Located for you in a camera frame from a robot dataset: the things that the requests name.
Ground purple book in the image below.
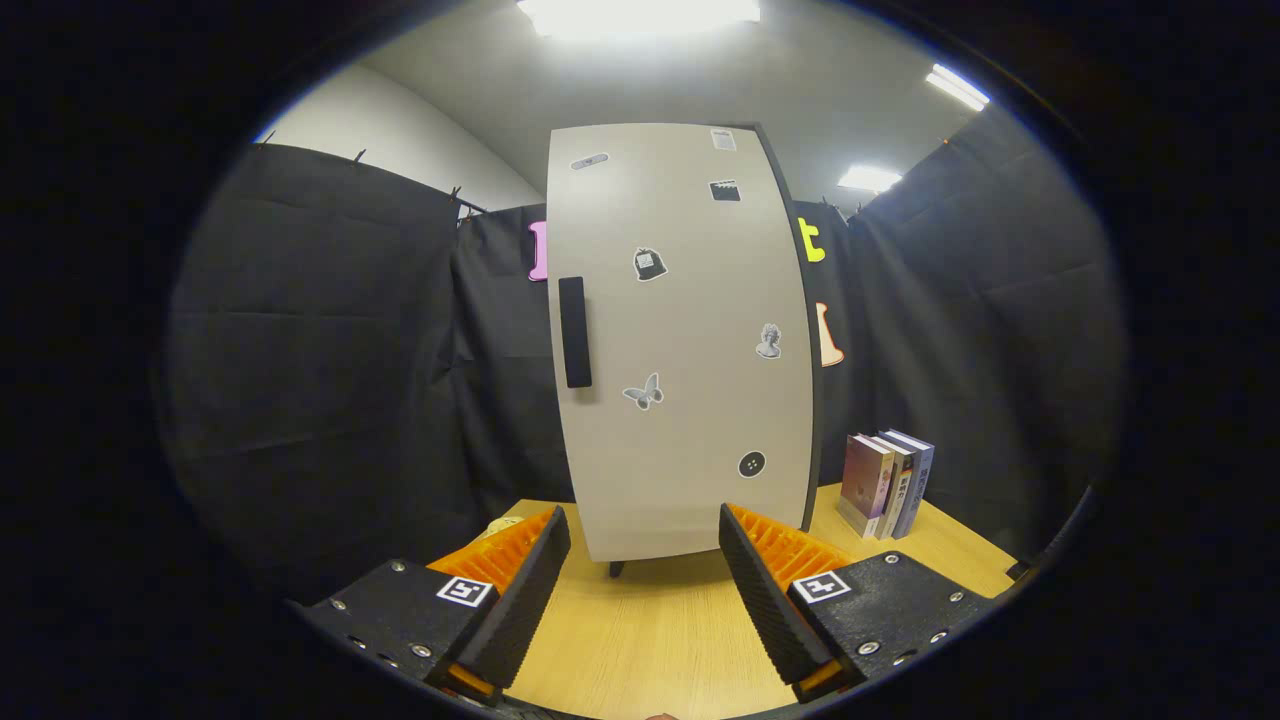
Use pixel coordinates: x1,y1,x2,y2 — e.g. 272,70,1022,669
838,433,896,539

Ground small ceiling light panel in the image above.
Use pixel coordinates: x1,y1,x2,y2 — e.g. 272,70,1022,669
837,165,903,194

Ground black backdrop cloth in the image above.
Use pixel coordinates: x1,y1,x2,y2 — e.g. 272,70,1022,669
160,105,1131,601

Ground long ceiling light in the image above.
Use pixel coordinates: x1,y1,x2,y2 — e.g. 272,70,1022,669
925,63,991,111

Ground black door handle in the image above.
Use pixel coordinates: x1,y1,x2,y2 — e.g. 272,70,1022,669
558,277,593,389

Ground beige cabinet door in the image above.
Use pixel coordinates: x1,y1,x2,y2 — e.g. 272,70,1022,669
546,122,816,564

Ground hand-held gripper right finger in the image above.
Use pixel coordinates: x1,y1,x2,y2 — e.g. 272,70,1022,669
718,503,1001,704

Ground blue grey book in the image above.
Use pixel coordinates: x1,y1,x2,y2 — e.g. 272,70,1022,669
885,429,936,541

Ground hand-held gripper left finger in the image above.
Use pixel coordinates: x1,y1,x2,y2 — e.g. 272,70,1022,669
290,505,573,709

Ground large ceiling light panel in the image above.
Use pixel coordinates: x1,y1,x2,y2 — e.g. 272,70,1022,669
515,0,763,41

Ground dark grey cabinet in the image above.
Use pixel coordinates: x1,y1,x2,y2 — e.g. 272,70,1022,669
608,122,827,579

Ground white orange book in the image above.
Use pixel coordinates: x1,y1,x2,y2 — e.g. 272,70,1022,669
875,435,916,541

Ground black ribbed handle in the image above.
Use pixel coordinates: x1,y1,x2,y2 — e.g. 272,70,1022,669
1005,485,1096,583

